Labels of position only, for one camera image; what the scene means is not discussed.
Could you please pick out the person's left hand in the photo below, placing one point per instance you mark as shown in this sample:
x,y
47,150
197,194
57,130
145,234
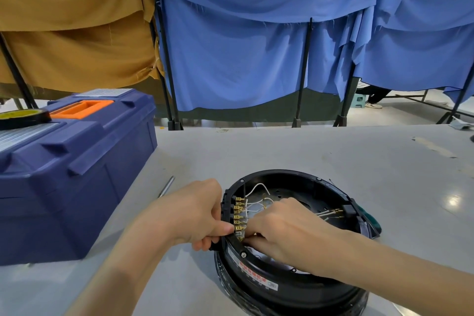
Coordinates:
x,y
185,212

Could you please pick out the person's right hand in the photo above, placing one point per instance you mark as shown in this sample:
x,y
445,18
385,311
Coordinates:
x,y
292,234

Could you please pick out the person's right fingers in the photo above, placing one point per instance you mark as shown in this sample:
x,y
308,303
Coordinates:
x,y
255,240

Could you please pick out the person's left fingers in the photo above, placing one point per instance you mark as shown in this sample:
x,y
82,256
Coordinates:
x,y
216,230

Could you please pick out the black round appliance base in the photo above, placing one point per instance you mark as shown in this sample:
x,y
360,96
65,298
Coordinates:
x,y
281,286

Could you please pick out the person's left forearm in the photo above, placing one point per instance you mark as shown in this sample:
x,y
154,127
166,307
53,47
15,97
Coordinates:
x,y
122,264

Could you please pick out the person's right forearm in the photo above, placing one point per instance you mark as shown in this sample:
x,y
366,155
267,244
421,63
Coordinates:
x,y
400,275

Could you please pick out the thin metal rod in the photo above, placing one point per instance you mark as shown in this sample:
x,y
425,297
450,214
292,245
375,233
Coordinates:
x,y
166,186

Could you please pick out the blue plastic toolbox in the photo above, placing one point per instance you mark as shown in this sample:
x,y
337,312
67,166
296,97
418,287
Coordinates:
x,y
74,178

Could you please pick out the small blue stool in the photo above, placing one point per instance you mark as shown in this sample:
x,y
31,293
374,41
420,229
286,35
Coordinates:
x,y
359,100

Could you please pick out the blue hanging cloth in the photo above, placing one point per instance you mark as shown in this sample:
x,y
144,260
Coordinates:
x,y
259,49

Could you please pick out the beige tape strip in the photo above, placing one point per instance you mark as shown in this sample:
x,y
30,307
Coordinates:
x,y
433,147

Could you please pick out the black and yellow tape roll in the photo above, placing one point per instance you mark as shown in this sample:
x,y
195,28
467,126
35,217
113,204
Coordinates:
x,y
22,118

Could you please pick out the white paper sheet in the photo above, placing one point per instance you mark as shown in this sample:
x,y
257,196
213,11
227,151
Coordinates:
x,y
461,123

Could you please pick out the mustard hanging cloth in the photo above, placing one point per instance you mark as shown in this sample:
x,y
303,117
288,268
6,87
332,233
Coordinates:
x,y
74,30

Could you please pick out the black frame pole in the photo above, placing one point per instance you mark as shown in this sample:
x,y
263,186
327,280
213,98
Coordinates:
x,y
303,75
461,99
346,97
168,67
16,75

